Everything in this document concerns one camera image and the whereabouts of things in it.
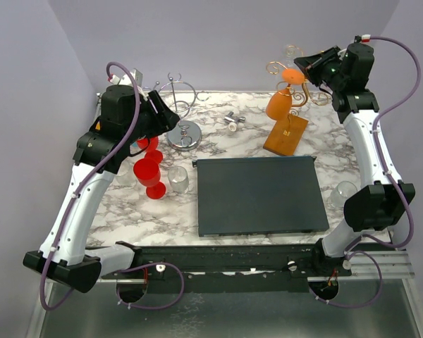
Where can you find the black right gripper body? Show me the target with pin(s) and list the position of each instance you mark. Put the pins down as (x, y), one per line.
(335, 80)

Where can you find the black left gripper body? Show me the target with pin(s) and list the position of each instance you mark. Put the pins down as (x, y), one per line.
(149, 123)

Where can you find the red plastic wine glass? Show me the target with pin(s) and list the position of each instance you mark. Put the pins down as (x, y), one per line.
(148, 174)

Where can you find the orange plastic wine glass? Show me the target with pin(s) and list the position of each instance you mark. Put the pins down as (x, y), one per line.
(281, 102)

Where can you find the clear ribbed wine glass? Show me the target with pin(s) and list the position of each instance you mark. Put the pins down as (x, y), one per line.
(178, 179)

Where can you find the clear textured wine glass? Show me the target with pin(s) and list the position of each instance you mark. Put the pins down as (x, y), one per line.
(125, 178)

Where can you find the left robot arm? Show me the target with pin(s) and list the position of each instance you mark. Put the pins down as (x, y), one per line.
(126, 116)

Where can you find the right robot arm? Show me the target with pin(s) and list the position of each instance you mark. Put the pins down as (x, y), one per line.
(383, 197)

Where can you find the chrome wine glass rack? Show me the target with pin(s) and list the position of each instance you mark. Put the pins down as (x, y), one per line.
(186, 135)

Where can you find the clear glass on gold rack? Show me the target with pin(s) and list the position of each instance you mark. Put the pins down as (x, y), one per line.
(291, 53)

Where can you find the small chrome metal fitting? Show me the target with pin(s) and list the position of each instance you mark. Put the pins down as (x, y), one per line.
(231, 118)

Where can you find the dark grey flat box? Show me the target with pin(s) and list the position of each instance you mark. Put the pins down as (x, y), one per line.
(266, 195)

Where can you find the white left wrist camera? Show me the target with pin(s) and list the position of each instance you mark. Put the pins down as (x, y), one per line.
(126, 80)

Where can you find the gold wire wooden-base rack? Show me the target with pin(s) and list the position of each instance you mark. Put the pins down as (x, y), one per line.
(286, 134)

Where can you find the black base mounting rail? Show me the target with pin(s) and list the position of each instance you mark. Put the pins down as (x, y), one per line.
(231, 269)

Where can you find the aluminium extrusion rail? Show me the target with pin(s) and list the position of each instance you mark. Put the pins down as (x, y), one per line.
(394, 265)

